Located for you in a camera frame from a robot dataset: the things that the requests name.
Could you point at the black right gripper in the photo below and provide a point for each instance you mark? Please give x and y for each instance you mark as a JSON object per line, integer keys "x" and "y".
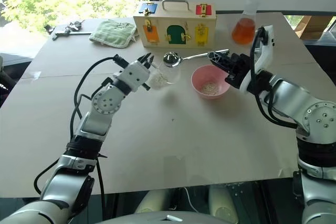
{"x": 237, "y": 66}

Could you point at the brown cardboard box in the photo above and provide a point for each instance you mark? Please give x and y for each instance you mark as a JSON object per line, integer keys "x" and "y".
{"x": 312, "y": 26}

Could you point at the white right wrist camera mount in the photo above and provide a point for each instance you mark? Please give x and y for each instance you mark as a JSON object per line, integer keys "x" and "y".
{"x": 265, "y": 48}

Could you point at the glass flask with orange liquid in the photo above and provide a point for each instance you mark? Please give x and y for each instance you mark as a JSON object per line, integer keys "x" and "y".
{"x": 244, "y": 28}

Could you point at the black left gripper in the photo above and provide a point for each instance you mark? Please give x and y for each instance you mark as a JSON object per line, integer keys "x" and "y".
{"x": 145, "y": 64}

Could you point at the clear glass mug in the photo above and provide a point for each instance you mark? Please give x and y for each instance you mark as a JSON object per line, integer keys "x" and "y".
{"x": 166, "y": 75}

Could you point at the pale rounded robot leg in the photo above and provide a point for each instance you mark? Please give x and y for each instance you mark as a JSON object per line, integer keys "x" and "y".
{"x": 157, "y": 200}
{"x": 223, "y": 203}

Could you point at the black and metal bar tool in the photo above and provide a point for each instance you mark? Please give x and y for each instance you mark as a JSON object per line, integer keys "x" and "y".
{"x": 68, "y": 34}

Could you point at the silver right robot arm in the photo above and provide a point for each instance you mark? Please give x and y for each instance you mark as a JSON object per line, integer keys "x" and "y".
{"x": 299, "y": 103}

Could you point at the oatmeal in glass mug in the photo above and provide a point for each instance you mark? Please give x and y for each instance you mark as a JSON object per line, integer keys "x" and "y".
{"x": 158, "y": 79}

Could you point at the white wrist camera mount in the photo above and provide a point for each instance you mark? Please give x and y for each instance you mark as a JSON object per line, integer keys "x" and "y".
{"x": 134, "y": 74}
{"x": 265, "y": 48}

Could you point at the grey robot torso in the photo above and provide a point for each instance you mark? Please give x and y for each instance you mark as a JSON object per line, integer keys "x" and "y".
{"x": 168, "y": 217}

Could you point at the oatmeal in pink bowl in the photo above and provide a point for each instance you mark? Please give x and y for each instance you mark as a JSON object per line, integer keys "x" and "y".
{"x": 210, "y": 88}

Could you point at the shiny metal spoon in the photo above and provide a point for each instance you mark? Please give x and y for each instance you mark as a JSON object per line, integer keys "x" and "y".
{"x": 172, "y": 59}

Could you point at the bunch of keys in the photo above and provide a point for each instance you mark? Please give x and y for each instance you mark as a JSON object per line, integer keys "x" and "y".
{"x": 74, "y": 25}

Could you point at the green folded towel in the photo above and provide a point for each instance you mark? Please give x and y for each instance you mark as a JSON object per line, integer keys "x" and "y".
{"x": 113, "y": 33}

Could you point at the pink bowl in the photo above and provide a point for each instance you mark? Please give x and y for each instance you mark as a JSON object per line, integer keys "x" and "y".
{"x": 210, "y": 82}

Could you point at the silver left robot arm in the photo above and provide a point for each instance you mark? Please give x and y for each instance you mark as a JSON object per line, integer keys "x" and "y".
{"x": 103, "y": 103}

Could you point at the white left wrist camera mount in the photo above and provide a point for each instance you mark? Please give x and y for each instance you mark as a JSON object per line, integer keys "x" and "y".
{"x": 134, "y": 74}

